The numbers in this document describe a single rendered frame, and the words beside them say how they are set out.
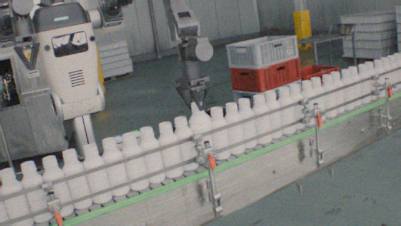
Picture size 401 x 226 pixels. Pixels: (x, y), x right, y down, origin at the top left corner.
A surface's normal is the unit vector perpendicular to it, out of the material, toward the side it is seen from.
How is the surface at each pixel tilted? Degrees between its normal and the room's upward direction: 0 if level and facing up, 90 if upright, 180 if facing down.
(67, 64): 90
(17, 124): 90
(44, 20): 90
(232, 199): 90
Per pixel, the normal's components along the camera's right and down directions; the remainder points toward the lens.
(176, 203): 0.51, 0.15
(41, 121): 0.22, 0.22
